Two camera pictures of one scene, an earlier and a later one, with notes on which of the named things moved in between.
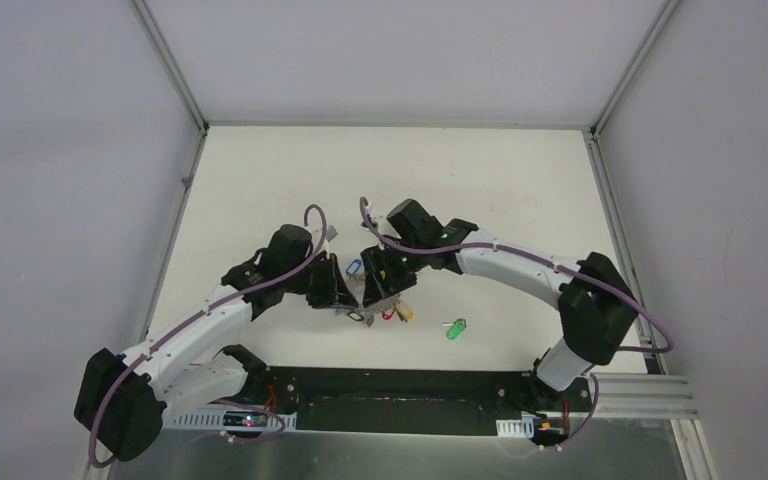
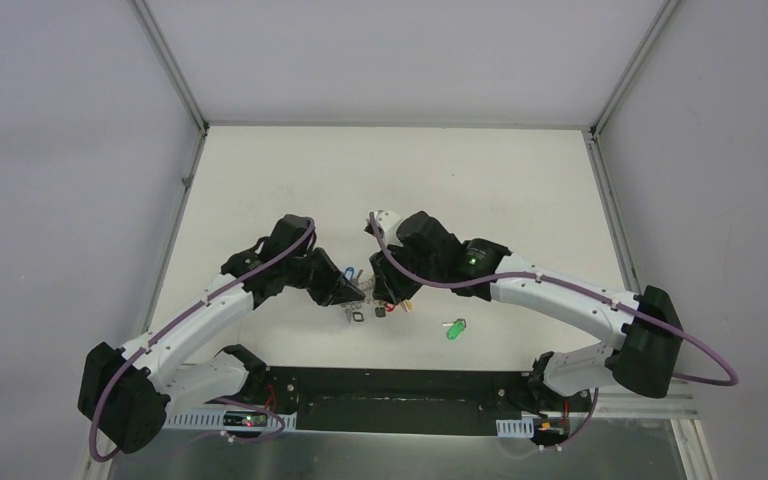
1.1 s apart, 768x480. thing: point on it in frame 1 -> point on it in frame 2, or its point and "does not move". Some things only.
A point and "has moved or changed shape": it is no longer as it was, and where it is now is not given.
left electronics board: [244, 419] does not move
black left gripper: [321, 289] does not move
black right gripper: [376, 259] does not move
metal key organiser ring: [370, 310] has moved or changed shape
